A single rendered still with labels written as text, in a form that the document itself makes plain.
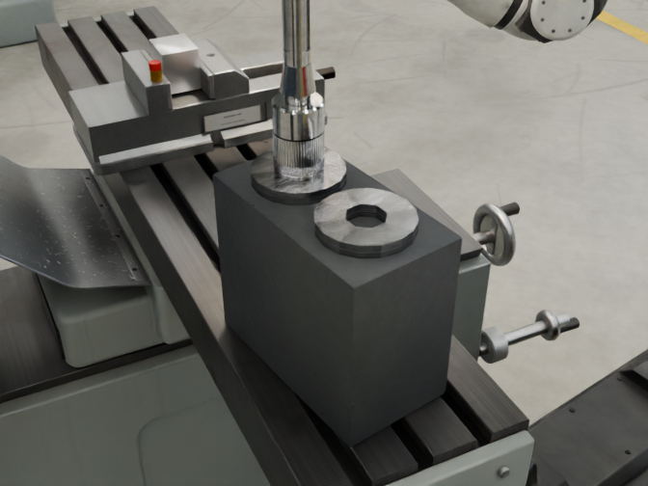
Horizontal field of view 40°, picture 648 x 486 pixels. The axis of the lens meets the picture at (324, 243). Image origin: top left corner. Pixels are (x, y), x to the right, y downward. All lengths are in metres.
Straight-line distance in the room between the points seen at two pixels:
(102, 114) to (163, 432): 0.47
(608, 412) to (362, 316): 0.72
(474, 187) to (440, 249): 2.22
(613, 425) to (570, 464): 0.11
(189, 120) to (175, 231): 0.21
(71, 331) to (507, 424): 0.58
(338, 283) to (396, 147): 2.47
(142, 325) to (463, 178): 1.95
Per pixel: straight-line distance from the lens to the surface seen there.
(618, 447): 1.35
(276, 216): 0.78
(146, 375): 1.26
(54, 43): 1.67
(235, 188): 0.83
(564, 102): 3.59
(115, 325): 1.20
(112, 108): 1.26
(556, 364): 2.33
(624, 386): 1.44
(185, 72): 1.26
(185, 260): 1.06
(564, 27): 1.17
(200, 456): 1.42
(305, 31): 0.76
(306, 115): 0.78
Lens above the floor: 1.55
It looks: 35 degrees down
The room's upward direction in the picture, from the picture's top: straight up
